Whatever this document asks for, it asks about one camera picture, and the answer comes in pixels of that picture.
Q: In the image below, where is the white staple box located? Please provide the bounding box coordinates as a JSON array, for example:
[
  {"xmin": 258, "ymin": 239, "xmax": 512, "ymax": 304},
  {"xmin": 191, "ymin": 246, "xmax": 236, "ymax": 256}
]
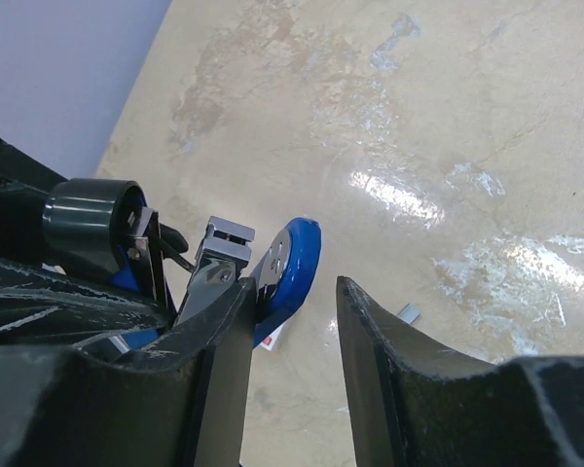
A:
[{"xmin": 260, "ymin": 322, "xmax": 288, "ymax": 351}]

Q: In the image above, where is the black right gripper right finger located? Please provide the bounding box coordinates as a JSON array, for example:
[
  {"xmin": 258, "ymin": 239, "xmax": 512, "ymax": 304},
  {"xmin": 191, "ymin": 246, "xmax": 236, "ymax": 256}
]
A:
[{"xmin": 337, "ymin": 276, "xmax": 584, "ymax": 466}]

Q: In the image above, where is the grey staple strip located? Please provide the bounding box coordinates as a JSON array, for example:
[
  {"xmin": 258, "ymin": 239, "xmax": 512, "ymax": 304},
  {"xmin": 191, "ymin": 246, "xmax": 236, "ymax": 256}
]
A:
[{"xmin": 397, "ymin": 304, "xmax": 421, "ymax": 325}]

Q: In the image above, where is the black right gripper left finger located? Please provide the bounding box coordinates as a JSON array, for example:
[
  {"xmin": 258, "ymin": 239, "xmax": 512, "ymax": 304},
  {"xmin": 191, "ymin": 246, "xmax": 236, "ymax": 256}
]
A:
[{"xmin": 0, "ymin": 279, "xmax": 256, "ymax": 466}]

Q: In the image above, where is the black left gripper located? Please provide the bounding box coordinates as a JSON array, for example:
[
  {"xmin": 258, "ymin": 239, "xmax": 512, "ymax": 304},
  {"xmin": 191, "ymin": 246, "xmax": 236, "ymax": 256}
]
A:
[{"xmin": 0, "ymin": 137, "xmax": 170, "ymax": 345}]

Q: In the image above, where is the blue black stapler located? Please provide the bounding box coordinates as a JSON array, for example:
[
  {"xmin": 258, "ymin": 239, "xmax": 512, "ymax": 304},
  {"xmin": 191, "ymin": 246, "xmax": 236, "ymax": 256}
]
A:
[{"xmin": 42, "ymin": 179, "xmax": 321, "ymax": 346}]

